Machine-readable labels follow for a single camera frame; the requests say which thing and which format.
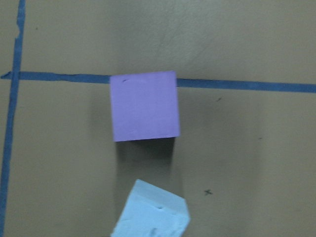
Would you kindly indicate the light blue foam block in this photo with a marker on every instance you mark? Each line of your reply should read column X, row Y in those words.
column 150, row 211

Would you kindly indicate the purple foam block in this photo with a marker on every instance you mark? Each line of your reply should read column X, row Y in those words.
column 144, row 106

